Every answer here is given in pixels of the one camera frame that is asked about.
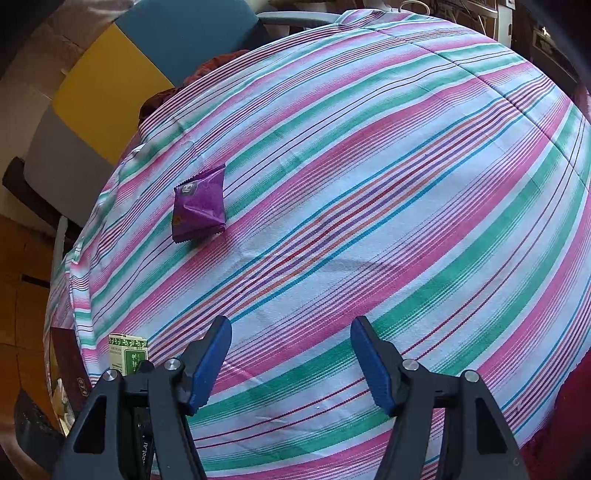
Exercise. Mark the striped tablecloth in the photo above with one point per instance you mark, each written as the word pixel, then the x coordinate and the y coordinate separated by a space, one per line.
pixel 369 184

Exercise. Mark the purple snack packet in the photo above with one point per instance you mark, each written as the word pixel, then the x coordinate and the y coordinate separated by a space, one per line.
pixel 198 207

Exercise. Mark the dark cabinet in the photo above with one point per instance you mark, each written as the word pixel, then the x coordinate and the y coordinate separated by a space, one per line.
pixel 554 55

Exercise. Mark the green patterned small box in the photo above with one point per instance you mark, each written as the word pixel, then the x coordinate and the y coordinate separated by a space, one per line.
pixel 127 350

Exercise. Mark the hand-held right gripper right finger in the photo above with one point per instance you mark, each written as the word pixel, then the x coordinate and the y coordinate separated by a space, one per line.
pixel 374 364

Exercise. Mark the red garment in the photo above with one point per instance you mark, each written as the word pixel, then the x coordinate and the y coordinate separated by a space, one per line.
pixel 568 415

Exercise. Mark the black rolled mat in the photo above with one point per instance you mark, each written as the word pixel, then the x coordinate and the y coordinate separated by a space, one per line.
pixel 23 184

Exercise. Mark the dark red cloth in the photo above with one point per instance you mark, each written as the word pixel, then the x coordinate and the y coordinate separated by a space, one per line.
pixel 203 71

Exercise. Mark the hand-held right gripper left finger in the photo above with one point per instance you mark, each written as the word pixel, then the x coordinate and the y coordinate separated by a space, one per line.
pixel 207 364

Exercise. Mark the grey sofa armrest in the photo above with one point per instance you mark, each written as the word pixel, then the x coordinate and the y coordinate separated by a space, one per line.
pixel 300 17

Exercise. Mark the grey yellow blue sofa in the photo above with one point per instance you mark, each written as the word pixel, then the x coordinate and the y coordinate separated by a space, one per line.
pixel 115 78

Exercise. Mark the black mesh object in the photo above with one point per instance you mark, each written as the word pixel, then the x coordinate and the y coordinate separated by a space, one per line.
pixel 32 417

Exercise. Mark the wooden wardrobe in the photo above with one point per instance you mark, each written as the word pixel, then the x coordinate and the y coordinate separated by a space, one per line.
pixel 23 300

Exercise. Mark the dark red box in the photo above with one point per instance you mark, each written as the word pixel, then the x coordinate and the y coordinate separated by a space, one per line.
pixel 69 369

